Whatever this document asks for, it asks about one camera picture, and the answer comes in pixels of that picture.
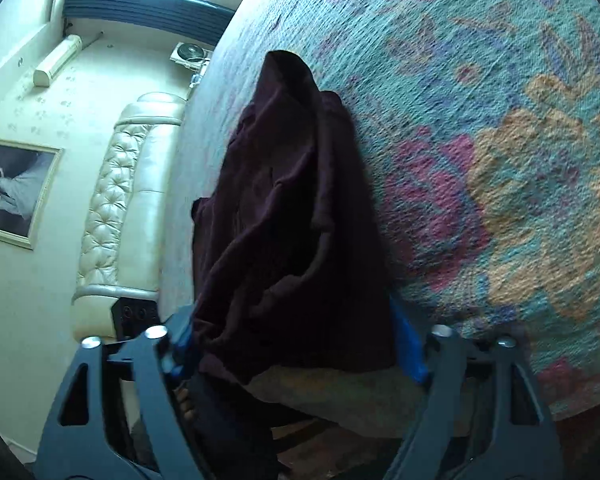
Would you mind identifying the blue curtain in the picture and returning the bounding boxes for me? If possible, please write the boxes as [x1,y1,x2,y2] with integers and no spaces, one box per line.
[62,0,237,36]

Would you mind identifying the black control panel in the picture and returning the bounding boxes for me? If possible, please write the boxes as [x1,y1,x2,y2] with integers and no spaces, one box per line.
[111,297,160,342]

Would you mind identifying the white fan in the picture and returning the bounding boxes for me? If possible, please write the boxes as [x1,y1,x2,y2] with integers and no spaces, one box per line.
[170,41,211,68]

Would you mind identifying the floral bedspread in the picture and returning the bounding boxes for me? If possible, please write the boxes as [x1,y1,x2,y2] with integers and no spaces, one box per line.
[157,0,600,441]

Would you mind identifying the cream tufted headboard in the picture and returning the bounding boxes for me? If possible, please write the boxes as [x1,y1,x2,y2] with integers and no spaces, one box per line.
[72,91,187,346]

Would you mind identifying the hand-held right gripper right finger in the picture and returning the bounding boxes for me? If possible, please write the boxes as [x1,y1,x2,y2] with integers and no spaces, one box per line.
[380,304,567,480]

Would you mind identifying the white air conditioner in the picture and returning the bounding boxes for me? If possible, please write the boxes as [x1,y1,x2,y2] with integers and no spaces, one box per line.
[33,35,83,87]

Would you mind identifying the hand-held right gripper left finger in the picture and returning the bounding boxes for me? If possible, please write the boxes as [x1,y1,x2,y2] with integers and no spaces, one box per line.
[34,306,207,480]

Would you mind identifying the framed wall picture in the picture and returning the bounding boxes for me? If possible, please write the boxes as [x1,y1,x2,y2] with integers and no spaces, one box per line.
[0,137,65,251]

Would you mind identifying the maroon pants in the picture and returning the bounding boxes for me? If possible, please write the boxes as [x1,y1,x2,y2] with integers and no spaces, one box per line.
[190,50,398,386]

